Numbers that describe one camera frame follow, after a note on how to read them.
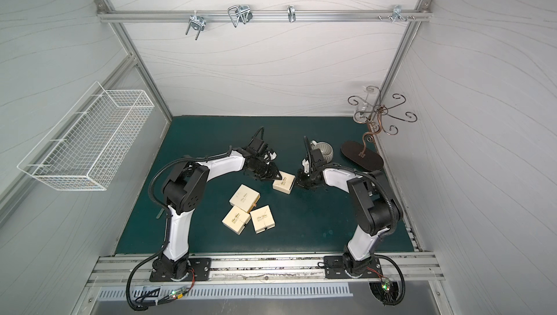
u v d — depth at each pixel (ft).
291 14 2.57
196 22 2.57
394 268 2.31
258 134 2.82
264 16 2.60
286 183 3.01
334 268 2.40
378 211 1.56
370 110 3.12
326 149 3.23
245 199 2.88
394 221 1.61
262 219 2.69
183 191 1.76
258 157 2.74
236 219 2.69
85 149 2.25
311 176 2.46
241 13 2.51
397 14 2.52
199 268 2.42
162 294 2.28
